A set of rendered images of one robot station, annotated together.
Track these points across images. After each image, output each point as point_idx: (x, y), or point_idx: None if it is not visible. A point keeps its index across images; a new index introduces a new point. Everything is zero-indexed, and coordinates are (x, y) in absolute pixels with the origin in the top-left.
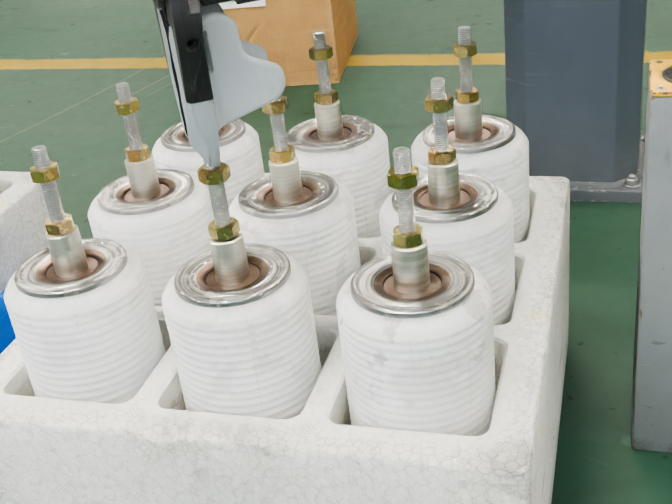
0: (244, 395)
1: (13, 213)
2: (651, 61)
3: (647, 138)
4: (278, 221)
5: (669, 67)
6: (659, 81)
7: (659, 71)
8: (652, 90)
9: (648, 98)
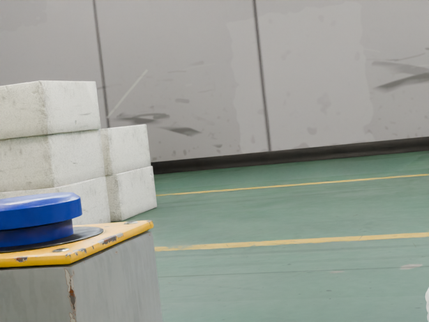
0: None
1: None
2: (73, 250)
3: (156, 319)
4: None
5: (63, 242)
6: (117, 229)
7: (90, 239)
8: (147, 220)
9: (122, 283)
